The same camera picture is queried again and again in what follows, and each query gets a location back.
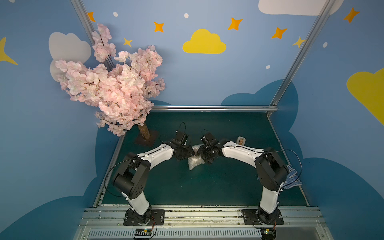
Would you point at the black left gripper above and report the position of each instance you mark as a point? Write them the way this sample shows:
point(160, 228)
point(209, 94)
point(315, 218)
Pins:
point(186, 151)

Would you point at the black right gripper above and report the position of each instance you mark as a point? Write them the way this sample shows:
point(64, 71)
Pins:
point(205, 152)

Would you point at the clear bubble wrap sheet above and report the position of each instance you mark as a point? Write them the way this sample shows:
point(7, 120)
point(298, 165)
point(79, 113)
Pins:
point(196, 159)

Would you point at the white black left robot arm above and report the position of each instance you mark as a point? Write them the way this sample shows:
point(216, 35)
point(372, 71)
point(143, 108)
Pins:
point(133, 172)

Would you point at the white tape dispenser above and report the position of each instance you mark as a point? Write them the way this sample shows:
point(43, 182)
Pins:
point(241, 141)

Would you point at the blue dotted work glove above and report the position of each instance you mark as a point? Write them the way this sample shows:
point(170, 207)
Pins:
point(292, 178)

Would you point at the pink cherry blossom tree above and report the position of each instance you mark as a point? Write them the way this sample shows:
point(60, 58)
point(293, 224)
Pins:
point(123, 94)

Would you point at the left small electronics board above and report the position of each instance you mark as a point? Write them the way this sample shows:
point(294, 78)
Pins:
point(143, 234)

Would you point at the small electronics board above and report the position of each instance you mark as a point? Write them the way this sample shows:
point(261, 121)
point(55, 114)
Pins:
point(268, 234)
point(143, 234)

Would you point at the right small electronics board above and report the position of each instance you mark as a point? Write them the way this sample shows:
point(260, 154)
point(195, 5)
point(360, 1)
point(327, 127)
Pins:
point(268, 234)

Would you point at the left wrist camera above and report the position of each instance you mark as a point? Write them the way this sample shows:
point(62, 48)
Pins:
point(180, 138)

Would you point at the back aluminium frame rail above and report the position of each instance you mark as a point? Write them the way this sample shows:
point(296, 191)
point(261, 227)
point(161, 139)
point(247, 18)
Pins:
point(232, 109)

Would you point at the right aluminium corner post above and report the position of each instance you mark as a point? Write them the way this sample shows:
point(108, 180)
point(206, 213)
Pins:
point(304, 50)

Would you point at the aluminium corner post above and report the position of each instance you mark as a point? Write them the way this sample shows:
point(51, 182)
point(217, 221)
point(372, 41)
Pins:
point(304, 50)
point(89, 28)

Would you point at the left side table rail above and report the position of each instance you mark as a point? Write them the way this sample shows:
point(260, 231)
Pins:
point(103, 188)

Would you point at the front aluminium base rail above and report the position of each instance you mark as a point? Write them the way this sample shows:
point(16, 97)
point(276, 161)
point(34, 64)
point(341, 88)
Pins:
point(204, 223)

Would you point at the left aluminium corner post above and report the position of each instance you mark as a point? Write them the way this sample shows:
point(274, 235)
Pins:
point(89, 28)

